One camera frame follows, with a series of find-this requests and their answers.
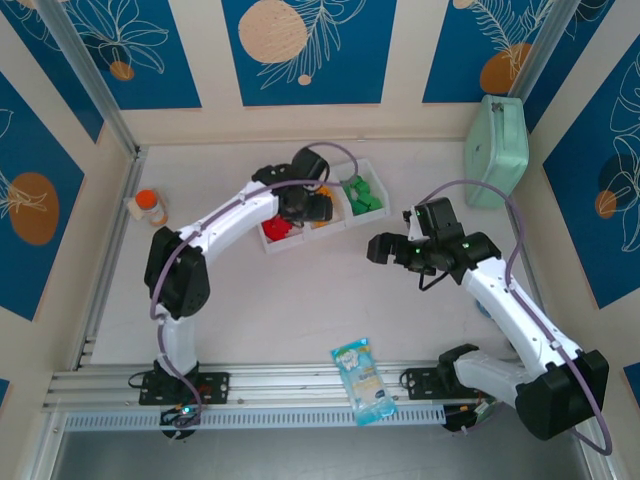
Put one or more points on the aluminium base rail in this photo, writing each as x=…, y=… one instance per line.
x=300, y=380

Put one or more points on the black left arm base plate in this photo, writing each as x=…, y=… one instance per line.
x=215, y=387

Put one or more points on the mint green case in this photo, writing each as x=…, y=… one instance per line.
x=500, y=145

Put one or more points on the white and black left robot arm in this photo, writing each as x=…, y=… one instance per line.
x=225, y=220

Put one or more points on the aluminium side rail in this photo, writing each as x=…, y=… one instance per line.
x=106, y=280

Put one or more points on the long yellow lego brick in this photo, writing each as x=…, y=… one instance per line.
x=321, y=224

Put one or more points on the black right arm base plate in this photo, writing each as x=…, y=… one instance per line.
x=422, y=384

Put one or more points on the green lego brick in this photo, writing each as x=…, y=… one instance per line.
x=360, y=187
x=376, y=201
x=362, y=206

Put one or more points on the red lego brick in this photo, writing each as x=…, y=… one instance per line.
x=272, y=230
x=290, y=229

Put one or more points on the orange-capped bottle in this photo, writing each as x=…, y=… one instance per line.
x=152, y=207

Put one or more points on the aluminium upright post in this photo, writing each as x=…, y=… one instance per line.
x=88, y=70
x=542, y=40

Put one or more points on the white three-compartment tray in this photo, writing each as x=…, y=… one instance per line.
x=367, y=167

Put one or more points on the blue wet wipes packet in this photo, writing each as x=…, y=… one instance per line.
x=364, y=382

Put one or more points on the small cream block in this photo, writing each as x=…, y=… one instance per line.
x=134, y=210

